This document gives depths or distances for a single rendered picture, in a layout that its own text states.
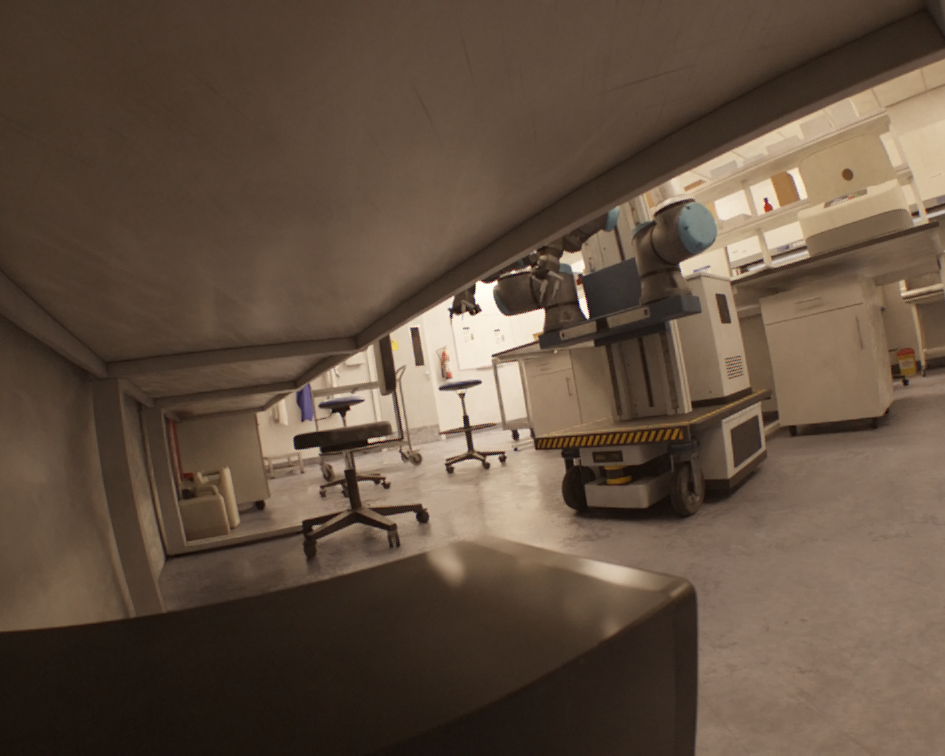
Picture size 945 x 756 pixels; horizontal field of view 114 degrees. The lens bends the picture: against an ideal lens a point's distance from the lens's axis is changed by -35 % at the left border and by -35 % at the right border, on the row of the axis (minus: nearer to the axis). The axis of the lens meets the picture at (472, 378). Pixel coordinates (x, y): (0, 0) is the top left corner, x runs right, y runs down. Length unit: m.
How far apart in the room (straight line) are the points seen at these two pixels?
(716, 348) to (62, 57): 1.90
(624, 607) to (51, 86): 0.44
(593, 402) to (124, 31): 3.71
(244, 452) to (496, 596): 3.13
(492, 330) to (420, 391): 1.77
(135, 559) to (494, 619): 1.19
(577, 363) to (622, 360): 1.80
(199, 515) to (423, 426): 5.17
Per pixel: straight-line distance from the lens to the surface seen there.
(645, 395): 1.93
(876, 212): 2.58
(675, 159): 0.53
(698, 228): 1.51
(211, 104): 0.39
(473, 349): 7.91
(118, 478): 1.32
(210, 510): 2.60
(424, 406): 7.32
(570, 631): 0.19
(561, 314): 1.86
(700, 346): 1.93
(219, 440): 3.31
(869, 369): 2.60
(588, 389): 3.78
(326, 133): 0.43
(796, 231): 5.16
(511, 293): 1.95
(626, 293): 1.86
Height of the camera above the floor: 0.49
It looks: 3 degrees up
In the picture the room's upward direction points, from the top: 9 degrees counter-clockwise
